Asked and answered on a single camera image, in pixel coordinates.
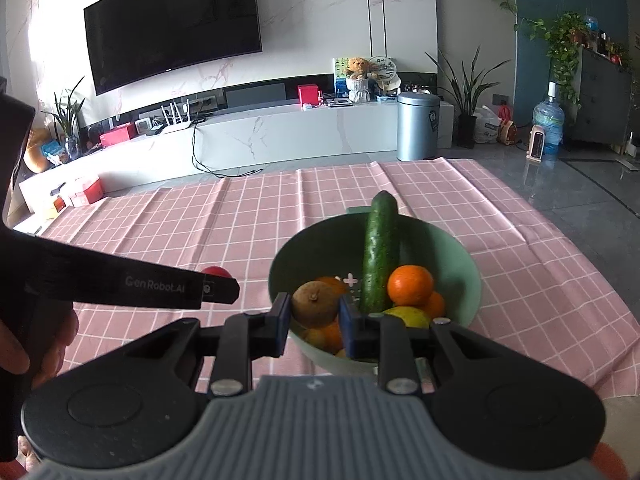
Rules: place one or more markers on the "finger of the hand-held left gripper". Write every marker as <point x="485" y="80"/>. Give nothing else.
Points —
<point x="220" y="292"/>

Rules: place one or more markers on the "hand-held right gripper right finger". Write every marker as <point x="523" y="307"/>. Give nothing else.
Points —
<point x="347" y="329"/>

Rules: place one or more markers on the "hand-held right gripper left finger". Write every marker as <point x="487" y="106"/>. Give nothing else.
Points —
<point x="284" y="319"/>

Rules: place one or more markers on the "orange mandarin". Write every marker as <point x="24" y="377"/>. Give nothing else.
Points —
<point x="410" y="285"/>
<point x="334" y="284"/>
<point x="436" y="306"/>
<point x="329" y="338"/>

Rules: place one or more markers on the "red cherry tomato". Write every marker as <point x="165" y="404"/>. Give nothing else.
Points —
<point x="216" y="271"/>

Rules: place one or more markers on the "small brown kiwi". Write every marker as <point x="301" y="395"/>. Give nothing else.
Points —
<point x="315" y="304"/>

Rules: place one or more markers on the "green colander bowl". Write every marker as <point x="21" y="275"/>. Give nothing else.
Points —
<point x="450" y="270"/>

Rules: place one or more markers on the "person's left hand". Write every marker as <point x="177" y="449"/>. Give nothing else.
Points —
<point x="55" y="340"/>

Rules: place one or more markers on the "yellow lemon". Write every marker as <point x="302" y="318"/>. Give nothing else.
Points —
<point x="412" y="316"/>

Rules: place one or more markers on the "pink checked tablecloth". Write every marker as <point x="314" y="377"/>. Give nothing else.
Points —
<point x="250" y="220"/>

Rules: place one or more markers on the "red and white box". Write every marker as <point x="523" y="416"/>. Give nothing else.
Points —
<point x="85" y="194"/>

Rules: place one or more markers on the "green cucumber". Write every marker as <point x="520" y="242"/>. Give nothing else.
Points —
<point x="380" y="250"/>

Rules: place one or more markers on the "blue snack packet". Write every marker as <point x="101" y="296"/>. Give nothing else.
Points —
<point x="54" y="152"/>

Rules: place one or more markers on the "brown round vase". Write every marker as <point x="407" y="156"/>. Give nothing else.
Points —
<point x="36" y="155"/>

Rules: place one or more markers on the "flat red box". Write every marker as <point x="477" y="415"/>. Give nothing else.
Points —
<point x="117" y="134"/>

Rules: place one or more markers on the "small white clock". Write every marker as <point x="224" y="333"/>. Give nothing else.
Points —
<point x="145" y="126"/>

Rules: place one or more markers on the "green orchid plant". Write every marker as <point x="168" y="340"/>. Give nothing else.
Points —
<point x="67" y="115"/>

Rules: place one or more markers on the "white router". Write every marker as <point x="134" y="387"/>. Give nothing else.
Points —
<point x="176" y="126"/>

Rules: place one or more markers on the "white marble television cabinet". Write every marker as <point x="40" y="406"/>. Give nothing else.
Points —
<point x="280" y="135"/>

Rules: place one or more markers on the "grey metal trash can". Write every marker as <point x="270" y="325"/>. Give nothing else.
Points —
<point x="417" y="127"/>

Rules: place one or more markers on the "red cube box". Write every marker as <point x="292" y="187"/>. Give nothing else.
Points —
<point x="308" y="95"/>

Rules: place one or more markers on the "snake plant in black pot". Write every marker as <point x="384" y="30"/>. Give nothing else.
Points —
<point x="467" y="125"/>

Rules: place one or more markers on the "white plastic bag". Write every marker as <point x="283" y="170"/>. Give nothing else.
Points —
<point x="486" y="127"/>

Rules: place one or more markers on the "blue green picture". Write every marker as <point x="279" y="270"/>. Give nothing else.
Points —
<point x="341" y="77"/>

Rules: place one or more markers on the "teddy bear bouquet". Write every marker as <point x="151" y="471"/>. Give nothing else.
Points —
<point x="357" y="77"/>

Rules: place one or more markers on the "red orange bag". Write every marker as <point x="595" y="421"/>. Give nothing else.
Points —
<point x="507" y="130"/>

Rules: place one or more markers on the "round printed fan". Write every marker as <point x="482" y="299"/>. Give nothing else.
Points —
<point x="385" y="67"/>

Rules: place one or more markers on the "small pink heater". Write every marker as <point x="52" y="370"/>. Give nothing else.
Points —
<point x="536" y="144"/>

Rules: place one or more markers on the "blue water jug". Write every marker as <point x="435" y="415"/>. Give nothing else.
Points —
<point x="548" y="120"/>

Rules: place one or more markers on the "person's right leg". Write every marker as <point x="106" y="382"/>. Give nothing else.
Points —
<point x="607" y="462"/>

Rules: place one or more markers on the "dark grey drawer cabinet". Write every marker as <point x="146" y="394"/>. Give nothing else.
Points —
<point x="600" y="95"/>

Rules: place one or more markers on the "green pothos plant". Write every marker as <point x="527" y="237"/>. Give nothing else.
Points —
<point x="565" y="45"/>

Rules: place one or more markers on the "black wall television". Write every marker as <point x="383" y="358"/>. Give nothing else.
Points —
<point x="170" y="35"/>

